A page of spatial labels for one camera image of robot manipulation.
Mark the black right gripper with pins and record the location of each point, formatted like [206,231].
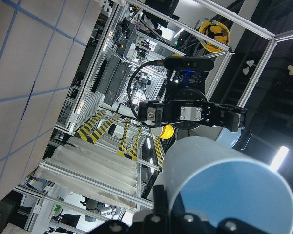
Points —
[184,109]

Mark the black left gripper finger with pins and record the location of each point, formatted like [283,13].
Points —
[156,220]

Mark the light blue cup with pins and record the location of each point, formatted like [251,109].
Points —
[218,182]

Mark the yellow hard hat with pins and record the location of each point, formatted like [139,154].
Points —
[217,31]

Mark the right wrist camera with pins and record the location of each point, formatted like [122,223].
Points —
[188,63]

